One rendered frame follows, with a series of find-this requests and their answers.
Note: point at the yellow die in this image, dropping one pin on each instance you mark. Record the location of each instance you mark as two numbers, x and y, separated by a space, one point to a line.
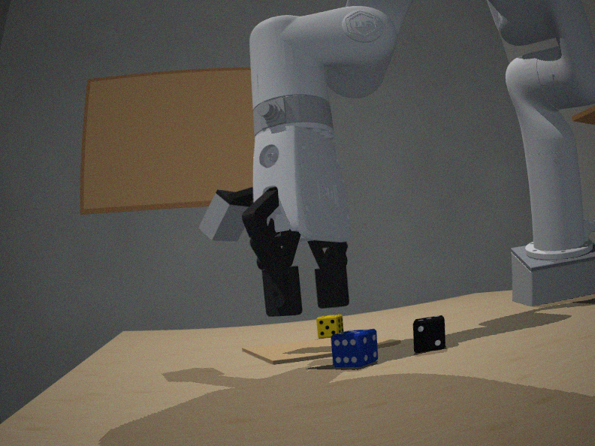
329 325

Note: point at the blue die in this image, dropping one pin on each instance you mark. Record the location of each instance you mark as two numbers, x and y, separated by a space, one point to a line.
354 348

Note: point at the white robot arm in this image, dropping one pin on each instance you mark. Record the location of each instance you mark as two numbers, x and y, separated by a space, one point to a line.
295 59

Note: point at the black die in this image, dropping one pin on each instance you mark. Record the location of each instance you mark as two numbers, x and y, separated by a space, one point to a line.
429 334

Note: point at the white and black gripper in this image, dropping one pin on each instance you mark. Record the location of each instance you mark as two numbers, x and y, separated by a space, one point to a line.
300 199

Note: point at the tan flat mat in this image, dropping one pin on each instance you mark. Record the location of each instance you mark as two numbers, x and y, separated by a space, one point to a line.
301 351

